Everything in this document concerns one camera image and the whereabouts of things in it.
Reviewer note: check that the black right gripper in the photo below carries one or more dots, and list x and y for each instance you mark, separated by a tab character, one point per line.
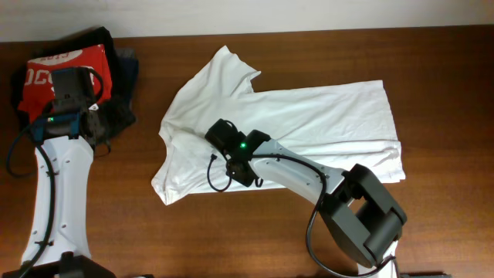
240	174

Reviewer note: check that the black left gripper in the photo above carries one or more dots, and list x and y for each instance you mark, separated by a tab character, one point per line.
93	126

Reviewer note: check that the white t-shirt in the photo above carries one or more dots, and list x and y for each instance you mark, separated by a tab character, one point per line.
339	126

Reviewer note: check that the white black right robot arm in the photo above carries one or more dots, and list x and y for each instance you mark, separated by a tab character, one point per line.
361	215

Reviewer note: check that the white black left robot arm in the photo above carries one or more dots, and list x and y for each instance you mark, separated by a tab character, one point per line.
58	245

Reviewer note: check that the black folded shirt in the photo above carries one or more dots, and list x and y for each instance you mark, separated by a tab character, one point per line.
116	111

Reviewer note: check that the red soccer folded shirt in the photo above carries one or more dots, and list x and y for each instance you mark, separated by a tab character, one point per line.
44	81

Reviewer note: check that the dark navy folded garment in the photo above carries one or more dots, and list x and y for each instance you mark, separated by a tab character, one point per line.
129	65

